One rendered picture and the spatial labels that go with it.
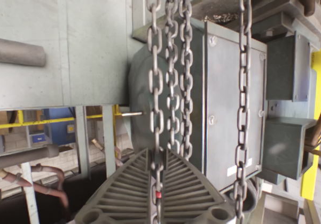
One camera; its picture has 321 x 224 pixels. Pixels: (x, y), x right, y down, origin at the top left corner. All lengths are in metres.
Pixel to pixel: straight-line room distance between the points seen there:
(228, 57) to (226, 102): 0.09
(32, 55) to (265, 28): 0.59
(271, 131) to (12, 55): 0.62
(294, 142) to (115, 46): 0.70
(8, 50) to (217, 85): 0.43
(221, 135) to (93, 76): 0.51
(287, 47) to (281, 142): 0.22
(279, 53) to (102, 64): 0.59
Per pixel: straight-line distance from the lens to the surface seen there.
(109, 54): 0.68
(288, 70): 0.42
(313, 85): 0.88
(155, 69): 0.16
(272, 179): 0.63
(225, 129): 0.30
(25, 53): 0.44
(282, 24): 0.50
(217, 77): 0.27
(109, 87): 0.65
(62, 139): 3.27
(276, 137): 0.43
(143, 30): 0.67
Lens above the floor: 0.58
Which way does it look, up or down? 5 degrees up
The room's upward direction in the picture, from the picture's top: 179 degrees clockwise
